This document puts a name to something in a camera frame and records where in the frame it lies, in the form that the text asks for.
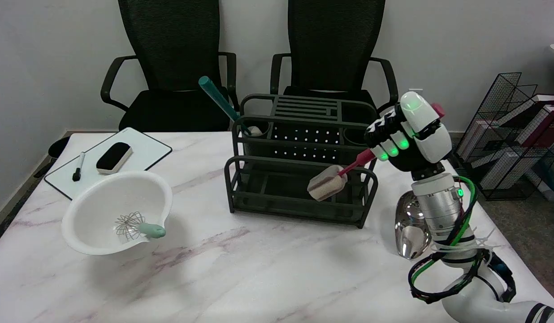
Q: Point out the small white whiteboard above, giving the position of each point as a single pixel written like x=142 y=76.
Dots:
x=142 y=150

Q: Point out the pink sponge bottle brush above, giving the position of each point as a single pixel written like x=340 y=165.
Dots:
x=326 y=184

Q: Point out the white plastic mixing bowl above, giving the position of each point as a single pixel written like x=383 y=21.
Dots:
x=97 y=202

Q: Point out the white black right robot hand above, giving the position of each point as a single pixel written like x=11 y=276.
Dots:
x=431 y=139

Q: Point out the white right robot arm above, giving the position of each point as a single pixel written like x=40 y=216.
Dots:
x=438 y=202

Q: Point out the shiny metal scoop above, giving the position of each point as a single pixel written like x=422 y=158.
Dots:
x=409 y=229

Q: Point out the black chair foot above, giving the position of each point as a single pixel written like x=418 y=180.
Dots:
x=58 y=147

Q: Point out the black whiteboard eraser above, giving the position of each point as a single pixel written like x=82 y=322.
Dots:
x=113 y=154

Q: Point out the black whiteboard marker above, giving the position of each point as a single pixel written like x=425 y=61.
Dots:
x=78 y=168

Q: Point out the dark green kitchen storage rack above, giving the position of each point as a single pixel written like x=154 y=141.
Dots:
x=304 y=141

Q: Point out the black mesh office chair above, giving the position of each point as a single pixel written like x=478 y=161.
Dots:
x=335 y=45
x=169 y=45

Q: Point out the white book stack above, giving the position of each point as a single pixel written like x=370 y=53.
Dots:
x=501 y=168

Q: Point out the teal sponge bottle brush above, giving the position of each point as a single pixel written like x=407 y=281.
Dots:
x=214 y=92

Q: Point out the maroon hardcover book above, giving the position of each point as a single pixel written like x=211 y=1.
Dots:
x=543 y=123

